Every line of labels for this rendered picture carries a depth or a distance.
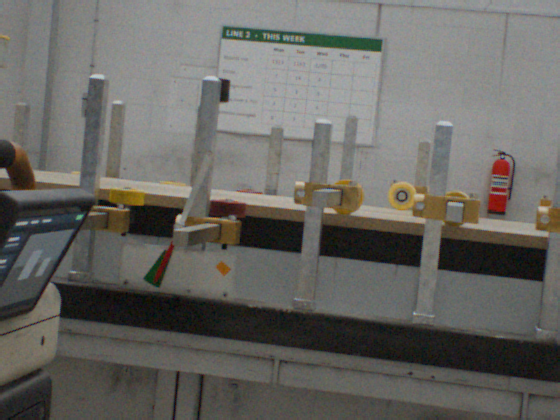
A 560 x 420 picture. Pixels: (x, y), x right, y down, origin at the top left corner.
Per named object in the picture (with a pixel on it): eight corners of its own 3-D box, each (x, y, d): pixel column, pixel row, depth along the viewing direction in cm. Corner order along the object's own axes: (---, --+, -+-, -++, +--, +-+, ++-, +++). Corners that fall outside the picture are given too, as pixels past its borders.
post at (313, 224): (308, 346, 231) (331, 119, 229) (291, 344, 232) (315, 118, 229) (310, 343, 235) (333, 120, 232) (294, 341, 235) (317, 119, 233)
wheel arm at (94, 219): (68, 237, 214) (70, 215, 214) (51, 235, 214) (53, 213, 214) (133, 226, 257) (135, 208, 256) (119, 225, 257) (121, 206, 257)
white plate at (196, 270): (233, 301, 233) (238, 255, 232) (116, 287, 237) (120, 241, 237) (234, 301, 233) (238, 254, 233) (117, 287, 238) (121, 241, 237)
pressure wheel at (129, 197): (147, 238, 254) (151, 189, 254) (117, 237, 249) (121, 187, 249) (129, 234, 261) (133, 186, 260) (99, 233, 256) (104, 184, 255)
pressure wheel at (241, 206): (237, 252, 242) (243, 201, 242) (202, 248, 244) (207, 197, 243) (244, 250, 250) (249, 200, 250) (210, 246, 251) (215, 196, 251)
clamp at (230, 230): (234, 245, 233) (237, 221, 232) (173, 238, 235) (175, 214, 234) (239, 243, 238) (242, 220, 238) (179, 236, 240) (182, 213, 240)
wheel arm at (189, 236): (188, 251, 206) (190, 229, 205) (170, 249, 206) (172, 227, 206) (234, 238, 248) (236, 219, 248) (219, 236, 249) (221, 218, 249)
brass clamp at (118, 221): (120, 233, 236) (123, 210, 236) (61, 226, 238) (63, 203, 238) (129, 232, 242) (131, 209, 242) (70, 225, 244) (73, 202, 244)
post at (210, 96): (196, 300, 235) (218, 76, 233) (180, 298, 236) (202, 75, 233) (200, 298, 239) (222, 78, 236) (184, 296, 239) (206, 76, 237)
